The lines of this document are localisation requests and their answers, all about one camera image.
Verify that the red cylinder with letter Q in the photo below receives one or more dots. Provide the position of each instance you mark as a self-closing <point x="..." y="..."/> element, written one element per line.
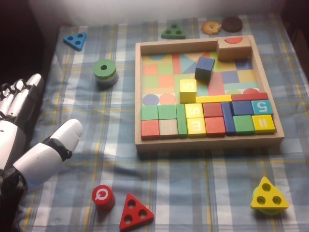
<point x="103" y="203"/>

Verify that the yellow cube block with five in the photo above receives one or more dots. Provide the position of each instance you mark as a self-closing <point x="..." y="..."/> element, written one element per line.
<point x="187" y="94"/>

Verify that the blue plaid table cloth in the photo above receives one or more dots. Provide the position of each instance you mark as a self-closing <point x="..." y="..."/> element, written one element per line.
<point x="169" y="181"/>

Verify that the dark brown round disc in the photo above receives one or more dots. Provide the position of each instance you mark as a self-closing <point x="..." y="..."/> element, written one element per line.
<point x="231" y="24"/>

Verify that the dark blue cube block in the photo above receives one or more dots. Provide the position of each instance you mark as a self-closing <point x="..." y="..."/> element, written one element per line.
<point x="204" y="70"/>

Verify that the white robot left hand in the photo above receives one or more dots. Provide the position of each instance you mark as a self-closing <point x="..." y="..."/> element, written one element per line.
<point x="14" y="135"/>

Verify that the green triangle three holes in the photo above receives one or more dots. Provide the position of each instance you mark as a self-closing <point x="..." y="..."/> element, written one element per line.
<point x="173" y="36"/>

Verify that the blue triangle three holes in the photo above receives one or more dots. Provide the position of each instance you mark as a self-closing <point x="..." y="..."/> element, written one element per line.
<point x="76" y="39"/>

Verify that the wooden puzzle tray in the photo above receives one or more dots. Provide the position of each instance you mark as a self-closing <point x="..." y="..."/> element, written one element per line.
<point x="207" y="143"/>

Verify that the yellow triangle three holes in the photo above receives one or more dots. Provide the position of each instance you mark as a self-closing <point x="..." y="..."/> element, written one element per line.
<point x="268" y="194"/>

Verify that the tan flower-shaped disc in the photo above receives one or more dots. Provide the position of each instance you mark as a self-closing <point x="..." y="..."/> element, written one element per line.
<point x="206" y="29"/>

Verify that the natural wood block red semicircle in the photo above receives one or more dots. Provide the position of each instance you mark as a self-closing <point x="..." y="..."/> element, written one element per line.
<point x="231" y="52"/>

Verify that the red triangle three holes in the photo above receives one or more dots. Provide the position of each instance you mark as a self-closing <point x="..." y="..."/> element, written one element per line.
<point x="134" y="211"/>

